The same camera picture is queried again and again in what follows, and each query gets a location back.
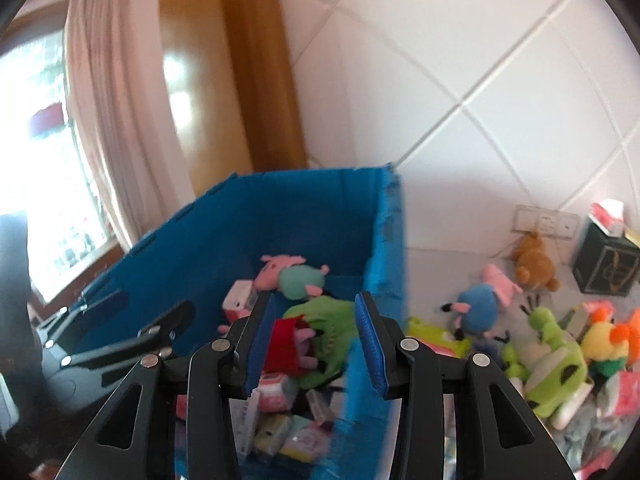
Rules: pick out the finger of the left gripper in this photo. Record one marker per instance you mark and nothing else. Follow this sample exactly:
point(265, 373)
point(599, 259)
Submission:
point(67, 326)
point(160, 333)

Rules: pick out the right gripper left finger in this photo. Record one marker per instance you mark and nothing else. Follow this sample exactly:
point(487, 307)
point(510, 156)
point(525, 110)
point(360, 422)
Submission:
point(133, 434)

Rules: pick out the pink tissue pack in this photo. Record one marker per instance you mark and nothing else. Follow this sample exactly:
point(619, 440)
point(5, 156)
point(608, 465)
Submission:
point(277, 393)

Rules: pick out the pig plush red dress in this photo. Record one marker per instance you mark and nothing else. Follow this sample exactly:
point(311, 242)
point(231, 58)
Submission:
point(290, 349)

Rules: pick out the white pink small box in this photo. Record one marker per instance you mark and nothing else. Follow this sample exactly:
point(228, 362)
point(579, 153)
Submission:
point(240, 300)

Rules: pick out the pig plush blue body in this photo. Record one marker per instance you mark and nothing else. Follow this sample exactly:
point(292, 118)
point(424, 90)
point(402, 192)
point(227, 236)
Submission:
point(476, 309)

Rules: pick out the green frog plush in crate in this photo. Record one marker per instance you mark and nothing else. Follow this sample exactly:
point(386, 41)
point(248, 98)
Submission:
point(335, 320)

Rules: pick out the pig plush teal dress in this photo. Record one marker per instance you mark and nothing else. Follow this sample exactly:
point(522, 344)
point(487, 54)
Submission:
point(291, 276)

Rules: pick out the large green frog plush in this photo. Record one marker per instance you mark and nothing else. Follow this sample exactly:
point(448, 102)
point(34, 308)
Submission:
point(545, 359)

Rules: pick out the brown bear plush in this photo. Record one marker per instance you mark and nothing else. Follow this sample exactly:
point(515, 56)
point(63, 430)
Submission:
point(533, 267)

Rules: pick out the blue plastic storage crate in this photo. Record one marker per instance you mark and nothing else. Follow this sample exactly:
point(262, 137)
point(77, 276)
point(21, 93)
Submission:
point(347, 219)

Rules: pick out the yellow orange parrot plush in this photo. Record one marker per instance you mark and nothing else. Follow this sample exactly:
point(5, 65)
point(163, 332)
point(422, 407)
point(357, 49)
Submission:
point(609, 347)

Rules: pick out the white pink curtain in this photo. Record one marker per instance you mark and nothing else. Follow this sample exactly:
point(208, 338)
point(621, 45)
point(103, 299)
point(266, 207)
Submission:
point(119, 102)

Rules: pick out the white wall socket panel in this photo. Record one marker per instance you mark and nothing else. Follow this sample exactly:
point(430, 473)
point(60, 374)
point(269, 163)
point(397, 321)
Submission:
point(547, 223)

